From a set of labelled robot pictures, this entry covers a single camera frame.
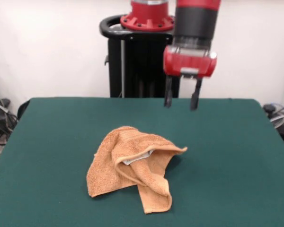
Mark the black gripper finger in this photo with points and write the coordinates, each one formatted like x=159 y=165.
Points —
x=168 y=92
x=195 y=99

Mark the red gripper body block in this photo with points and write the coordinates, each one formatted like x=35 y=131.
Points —
x=189 y=61

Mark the orange terry towel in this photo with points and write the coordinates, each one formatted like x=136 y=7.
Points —
x=104 y=175

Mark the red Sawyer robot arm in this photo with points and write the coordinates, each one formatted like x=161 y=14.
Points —
x=196 y=21

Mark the black power adapter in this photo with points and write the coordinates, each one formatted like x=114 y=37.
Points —
x=269 y=108

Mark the dark green table cloth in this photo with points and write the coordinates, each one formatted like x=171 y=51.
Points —
x=49 y=153

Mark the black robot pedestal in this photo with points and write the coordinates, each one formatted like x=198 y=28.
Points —
x=142 y=66

